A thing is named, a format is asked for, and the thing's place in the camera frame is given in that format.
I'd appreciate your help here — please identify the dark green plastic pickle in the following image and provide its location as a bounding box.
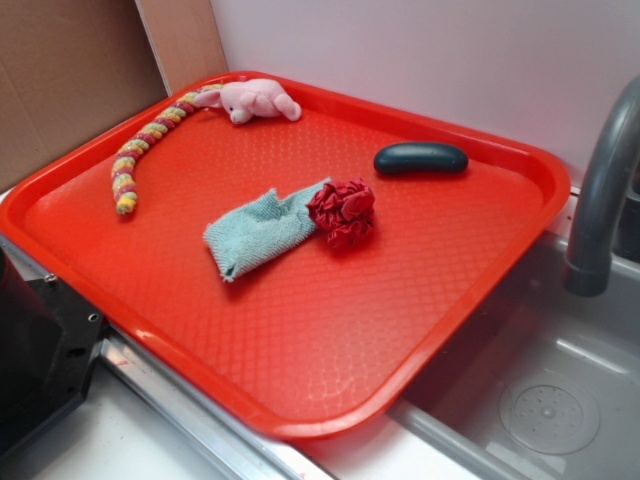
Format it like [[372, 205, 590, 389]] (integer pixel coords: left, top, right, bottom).
[[373, 142, 469, 175]]

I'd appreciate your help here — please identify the red fabric scrunchie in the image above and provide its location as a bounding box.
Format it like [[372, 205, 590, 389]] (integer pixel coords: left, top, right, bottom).
[[306, 178, 375, 249]]

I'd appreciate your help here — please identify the light blue cloth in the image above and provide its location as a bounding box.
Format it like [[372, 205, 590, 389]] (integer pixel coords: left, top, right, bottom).
[[203, 179, 329, 283]]

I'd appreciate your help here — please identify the red plastic tray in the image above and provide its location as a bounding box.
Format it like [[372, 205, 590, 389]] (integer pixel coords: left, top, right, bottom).
[[1, 80, 570, 439]]

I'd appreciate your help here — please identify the pink plush pig toy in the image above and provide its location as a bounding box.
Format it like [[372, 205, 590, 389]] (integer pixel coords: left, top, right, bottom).
[[194, 79, 302, 125]]

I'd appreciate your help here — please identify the grey plastic sink basin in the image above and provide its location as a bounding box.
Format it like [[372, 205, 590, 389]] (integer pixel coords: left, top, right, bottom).
[[390, 234, 639, 479]]

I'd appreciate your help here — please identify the grey toy faucet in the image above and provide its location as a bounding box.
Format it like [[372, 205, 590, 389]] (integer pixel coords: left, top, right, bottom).
[[563, 78, 639, 297]]

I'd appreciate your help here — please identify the brown cardboard panel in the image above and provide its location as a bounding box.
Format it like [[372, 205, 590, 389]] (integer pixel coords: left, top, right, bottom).
[[1, 1, 227, 191]]

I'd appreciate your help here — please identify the twisted multicolour rope toy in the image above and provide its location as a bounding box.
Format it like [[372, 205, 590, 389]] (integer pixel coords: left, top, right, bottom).
[[111, 84, 222, 216]]

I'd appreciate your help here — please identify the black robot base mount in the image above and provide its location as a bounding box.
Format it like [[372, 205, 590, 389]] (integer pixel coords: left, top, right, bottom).
[[1, 252, 106, 459]]

